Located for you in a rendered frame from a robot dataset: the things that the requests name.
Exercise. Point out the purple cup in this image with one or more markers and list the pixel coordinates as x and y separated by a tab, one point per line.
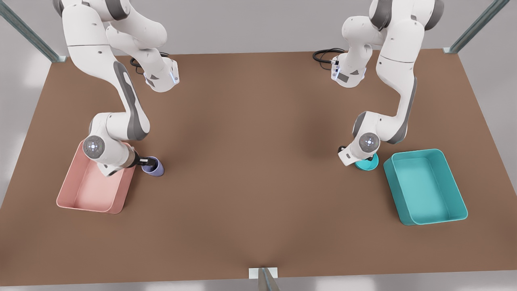
155	167

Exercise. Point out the teal bowl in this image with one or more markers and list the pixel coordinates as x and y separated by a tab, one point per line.
369	163

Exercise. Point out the pink box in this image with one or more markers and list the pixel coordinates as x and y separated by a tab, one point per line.
95	188

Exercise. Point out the silver frame post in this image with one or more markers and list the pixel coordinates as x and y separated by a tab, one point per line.
476	26
264	278
28	30

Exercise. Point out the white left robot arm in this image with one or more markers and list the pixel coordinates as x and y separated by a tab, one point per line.
398	60

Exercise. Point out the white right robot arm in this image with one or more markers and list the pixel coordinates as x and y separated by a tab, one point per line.
101	52

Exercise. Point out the teal box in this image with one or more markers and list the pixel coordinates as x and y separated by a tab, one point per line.
424	186

